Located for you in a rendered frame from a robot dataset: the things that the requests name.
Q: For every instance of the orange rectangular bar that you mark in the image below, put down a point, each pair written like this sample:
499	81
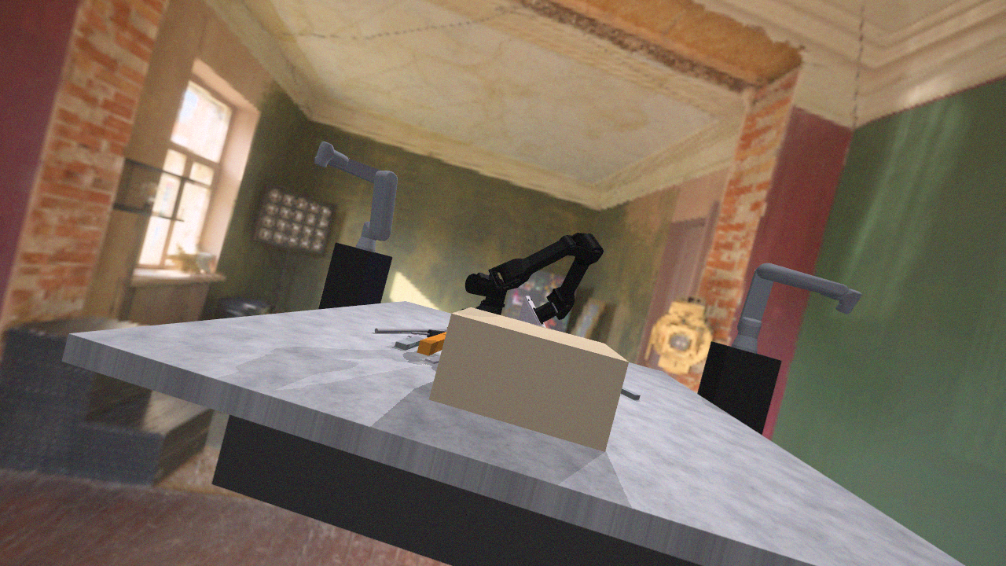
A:
431	344

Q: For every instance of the tan rectangular box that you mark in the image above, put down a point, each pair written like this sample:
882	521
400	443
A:
551	382

